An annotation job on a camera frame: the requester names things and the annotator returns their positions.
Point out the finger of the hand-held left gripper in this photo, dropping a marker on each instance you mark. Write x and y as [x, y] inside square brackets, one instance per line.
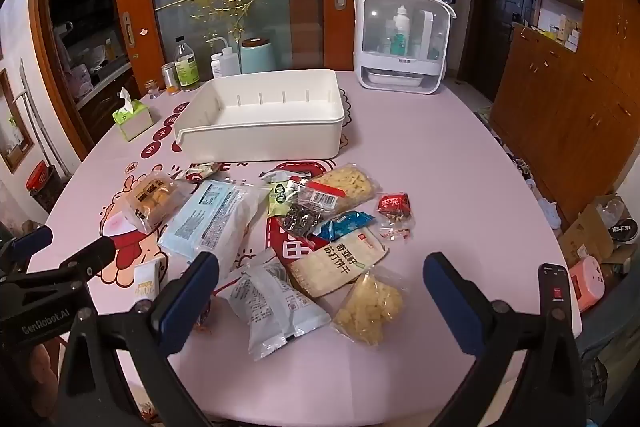
[90, 257]
[31, 241]

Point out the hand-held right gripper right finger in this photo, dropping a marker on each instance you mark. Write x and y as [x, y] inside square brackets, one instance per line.
[442, 287]

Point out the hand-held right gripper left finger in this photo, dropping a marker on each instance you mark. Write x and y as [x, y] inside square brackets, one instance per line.
[197, 282]

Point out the white grey snack packet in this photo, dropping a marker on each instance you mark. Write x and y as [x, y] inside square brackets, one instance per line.
[287, 319]
[240, 289]

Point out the small cream yellow packet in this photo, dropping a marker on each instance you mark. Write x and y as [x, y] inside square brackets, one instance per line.
[147, 279]

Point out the large light blue packet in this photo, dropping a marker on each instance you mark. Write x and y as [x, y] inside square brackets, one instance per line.
[210, 219]

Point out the clear candy wrapper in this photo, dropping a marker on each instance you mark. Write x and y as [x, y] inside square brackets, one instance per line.
[397, 229]

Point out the clear brown bread packet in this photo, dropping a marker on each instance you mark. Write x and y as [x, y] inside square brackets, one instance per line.
[152, 199]

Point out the red candy packet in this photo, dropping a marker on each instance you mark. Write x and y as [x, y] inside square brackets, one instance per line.
[392, 204]

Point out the cream cracker packet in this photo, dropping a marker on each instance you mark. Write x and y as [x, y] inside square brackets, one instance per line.
[340, 264]

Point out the small brown silver packet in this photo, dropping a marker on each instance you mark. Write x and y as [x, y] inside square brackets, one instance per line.
[200, 171]

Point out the small blue snack packet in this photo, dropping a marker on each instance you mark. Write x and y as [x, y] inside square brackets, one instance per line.
[347, 223]

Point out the small green snack packet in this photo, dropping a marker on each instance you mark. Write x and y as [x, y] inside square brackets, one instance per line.
[277, 199]

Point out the dark sunflower seed packet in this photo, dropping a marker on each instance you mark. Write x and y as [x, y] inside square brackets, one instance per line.
[300, 219]

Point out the small silver snack packet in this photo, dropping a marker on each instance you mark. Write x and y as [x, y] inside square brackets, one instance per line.
[272, 176]

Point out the white plastic storage bin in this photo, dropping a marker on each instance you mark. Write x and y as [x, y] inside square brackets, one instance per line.
[280, 107]

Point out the red lidded container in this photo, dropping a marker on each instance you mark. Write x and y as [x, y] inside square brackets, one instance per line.
[40, 177]

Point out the light blue slipper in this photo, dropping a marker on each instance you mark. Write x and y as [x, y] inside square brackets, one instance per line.
[550, 212]

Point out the green tissue box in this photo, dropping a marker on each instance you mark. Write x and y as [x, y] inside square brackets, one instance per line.
[132, 122]

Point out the pink plastic device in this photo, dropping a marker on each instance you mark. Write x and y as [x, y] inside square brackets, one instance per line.
[585, 284]

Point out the cardboard box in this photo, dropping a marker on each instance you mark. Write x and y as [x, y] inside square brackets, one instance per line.
[590, 232]

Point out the small glass jar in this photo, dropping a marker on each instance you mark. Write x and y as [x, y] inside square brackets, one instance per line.
[151, 91]

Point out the small amber jar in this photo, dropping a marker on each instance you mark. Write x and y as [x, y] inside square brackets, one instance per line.
[170, 79]

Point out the glass bottle with green label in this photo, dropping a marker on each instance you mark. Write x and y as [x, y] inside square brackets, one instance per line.
[187, 69]

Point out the white pill bottle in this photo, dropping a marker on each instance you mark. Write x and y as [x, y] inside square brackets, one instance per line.
[216, 67]

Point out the plastic wash bottle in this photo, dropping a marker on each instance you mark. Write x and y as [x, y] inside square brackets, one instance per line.
[230, 64]

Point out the white bottle with teal label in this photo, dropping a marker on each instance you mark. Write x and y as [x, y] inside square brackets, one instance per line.
[400, 24]

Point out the dark entrance door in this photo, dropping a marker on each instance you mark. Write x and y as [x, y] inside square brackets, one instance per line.
[485, 7]

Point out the wooden wall frame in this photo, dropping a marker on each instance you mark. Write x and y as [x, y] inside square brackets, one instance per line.
[15, 132]

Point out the wooden wall cabinet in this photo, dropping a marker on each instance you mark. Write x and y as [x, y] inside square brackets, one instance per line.
[565, 107]

